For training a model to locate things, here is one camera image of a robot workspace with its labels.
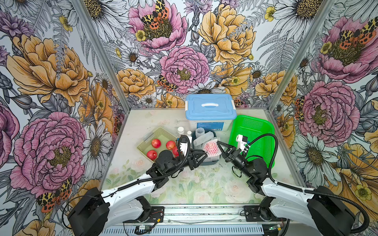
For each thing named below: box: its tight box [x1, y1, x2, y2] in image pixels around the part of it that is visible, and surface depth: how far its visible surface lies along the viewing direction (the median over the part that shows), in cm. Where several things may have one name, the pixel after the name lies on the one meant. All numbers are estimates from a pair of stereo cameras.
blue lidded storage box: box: [184, 93, 238, 134], surface depth 101 cm
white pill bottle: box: [177, 126, 185, 137], surface depth 101 cm
